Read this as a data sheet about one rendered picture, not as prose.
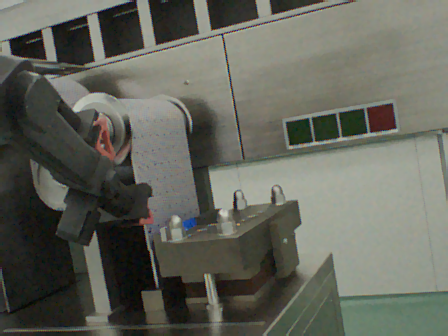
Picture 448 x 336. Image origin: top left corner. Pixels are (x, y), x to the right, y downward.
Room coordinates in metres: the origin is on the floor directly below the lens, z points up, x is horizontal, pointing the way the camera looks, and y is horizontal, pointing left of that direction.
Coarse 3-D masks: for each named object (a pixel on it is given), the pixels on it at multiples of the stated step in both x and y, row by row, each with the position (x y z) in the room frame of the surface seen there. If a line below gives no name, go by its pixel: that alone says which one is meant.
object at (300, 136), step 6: (300, 120) 1.22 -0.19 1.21; (306, 120) 1.22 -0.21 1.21; (288, 126) 1.23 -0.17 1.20; (294, 126) 1.23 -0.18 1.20; (300, 126) 1.22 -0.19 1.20; (306, 126) 1.22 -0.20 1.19; (294, 132) 1.23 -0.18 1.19; (300, 132) 1.22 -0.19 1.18; (306, 132) 1.22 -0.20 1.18; (294, 138) 1.23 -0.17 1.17; (300, 138) 1.22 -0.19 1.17; (306, 138) 1.22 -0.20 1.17
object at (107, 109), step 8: (88, 104) 1.04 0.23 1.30; (96, 104) 1.04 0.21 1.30; (104, 104) 1.03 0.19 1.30; (104, 112) 1.03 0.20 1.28; (112, 112) 1.03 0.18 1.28; (112, 120) 1.03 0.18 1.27; (120, 120) 1.02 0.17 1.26; (120, 128) 1.02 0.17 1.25; (120, 136) 1.02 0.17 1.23; (112, 144) 1.03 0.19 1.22; (120, 144) 1.02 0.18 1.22
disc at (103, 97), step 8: (88, 96) 1.05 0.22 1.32; (96, 96) 1.04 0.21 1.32; (104, 96) 1.03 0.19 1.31; (112, 96) 1.03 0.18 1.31; (80, 104) 1.06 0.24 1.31; (112, 104) 1.03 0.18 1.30; (120, 104) 1.02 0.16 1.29; (120, 112) 1.02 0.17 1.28; (128, 112) 1.02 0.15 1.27; (128, 120) 1.02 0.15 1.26; (128, 128) 1.02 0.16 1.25; (128, 136) 1.02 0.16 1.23; (128, 144) 1.02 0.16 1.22; (120, 152) 1.03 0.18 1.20; (128, 152) 1.02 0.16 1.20; (120, 160) 1.03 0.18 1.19
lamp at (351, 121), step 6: (342, 114) 1.18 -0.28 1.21; (348, 114) 1.18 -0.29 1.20; (354, 114) 1.17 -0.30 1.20; (360, 114) 1.17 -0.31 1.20; (342, 120) 1.19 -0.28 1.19; (348, 120) 1.18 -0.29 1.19; (354, 120) 1.18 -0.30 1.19; (360, 120) 1.17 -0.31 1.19; (342, 126) 1.19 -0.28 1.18; (348, 126) 1.18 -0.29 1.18; (354, 126) 1.18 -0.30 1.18; (360, 126) 1.17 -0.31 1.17; (348, 132) 1.18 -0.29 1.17; (354, 132) 1.18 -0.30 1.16; (360, 132) 1.17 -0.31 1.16
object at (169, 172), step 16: (144, 160) 1.06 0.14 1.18; (160, 160) 1.12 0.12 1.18; (176, 160) 1.18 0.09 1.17; (144, 176) 1.05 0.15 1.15; (160, 176) 1.11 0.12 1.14; (176, 176) 1.17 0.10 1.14; (192, 176) 1.24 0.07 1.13; (160, 192) 1.10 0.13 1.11; (176, 192) 1.16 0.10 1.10; (192, 192) 1.23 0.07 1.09; (160, 208) 1.09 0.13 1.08; (176, 208) 1.15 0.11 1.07; (192, 208) 1.21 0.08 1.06; (144, 224) 1.03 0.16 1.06; (160, 224) 1.08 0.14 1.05
